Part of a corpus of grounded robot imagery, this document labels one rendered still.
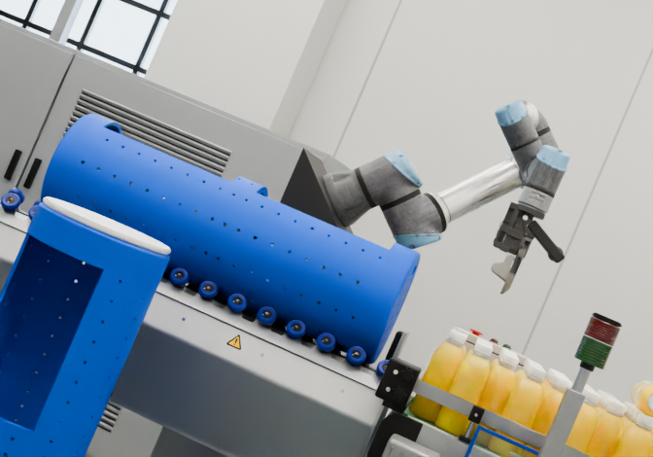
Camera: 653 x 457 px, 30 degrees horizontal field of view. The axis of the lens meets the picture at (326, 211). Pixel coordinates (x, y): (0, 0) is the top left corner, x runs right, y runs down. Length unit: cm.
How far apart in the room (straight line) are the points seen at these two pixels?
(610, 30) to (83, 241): 365
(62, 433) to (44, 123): 246
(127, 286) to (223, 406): 54
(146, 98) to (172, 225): 183
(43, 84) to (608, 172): 245
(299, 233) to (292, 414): 41
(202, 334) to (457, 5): 321
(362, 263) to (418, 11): 310
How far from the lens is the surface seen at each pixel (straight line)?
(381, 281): 274
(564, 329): 546
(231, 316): 282
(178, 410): 288
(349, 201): 319
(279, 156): 440
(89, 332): 241
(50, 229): 242
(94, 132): 294
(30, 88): 482
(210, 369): 281
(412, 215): 319
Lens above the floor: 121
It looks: 1 degrees up
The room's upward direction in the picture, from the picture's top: 23 degrees clockwise
